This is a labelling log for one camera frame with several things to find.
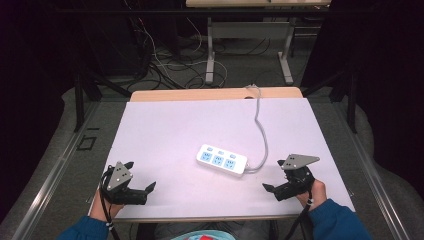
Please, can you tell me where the tangle of floor cables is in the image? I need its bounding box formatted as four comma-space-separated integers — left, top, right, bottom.
123, 13, 273, 90

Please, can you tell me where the aluminium floor rail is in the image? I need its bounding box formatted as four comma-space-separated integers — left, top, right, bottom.
9, 101, 101, 240
333, 106, 412, 240

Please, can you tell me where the white power strip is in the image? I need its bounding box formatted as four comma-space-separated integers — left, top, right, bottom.
195, 143, 250, 178

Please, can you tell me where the white table mat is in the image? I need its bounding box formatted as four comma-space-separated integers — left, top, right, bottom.
87, 97, 356, 221

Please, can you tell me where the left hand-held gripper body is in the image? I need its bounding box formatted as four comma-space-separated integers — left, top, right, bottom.
99, 161, 148, 206

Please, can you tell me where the person's right hand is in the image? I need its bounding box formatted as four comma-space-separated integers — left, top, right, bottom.
295, 179, 328, 212

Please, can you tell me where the person's left hand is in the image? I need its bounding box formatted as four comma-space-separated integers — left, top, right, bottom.
89, 189, 125, 223

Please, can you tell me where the black metal stand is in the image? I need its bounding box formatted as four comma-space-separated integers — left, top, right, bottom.
72, 19, 133, 133
301, 64, 363, 134

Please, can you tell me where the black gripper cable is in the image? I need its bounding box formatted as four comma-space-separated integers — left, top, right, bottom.
99, 166, 122, 240
283, 190, 315, 240

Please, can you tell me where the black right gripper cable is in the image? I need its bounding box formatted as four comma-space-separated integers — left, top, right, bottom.
283, 190, 315, 240

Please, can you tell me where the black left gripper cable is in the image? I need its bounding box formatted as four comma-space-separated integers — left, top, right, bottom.
99, 166, 122, 240

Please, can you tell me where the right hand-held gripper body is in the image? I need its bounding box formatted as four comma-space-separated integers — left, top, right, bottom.
273, 153, 321, 202

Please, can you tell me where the light blue and red cloth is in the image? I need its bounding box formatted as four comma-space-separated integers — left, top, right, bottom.
170, 229, 235, 240

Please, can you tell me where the white metal desk frame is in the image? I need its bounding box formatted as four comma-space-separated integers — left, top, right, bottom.
204, 16, 297, 86

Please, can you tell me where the grey power strip cable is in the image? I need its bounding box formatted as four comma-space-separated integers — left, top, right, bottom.
243, 84, 270, 175

